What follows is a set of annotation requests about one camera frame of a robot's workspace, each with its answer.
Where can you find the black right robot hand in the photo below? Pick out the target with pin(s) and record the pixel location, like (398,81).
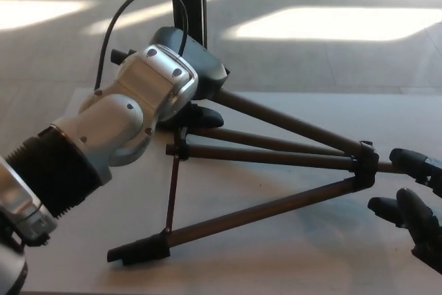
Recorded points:
(423,226)

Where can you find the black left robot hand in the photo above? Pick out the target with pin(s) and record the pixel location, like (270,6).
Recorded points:
(203,70)

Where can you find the brown and black tripod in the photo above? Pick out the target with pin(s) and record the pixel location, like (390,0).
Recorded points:
(276,122)

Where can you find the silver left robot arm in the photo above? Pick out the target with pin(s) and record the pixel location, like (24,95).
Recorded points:
(114,115)

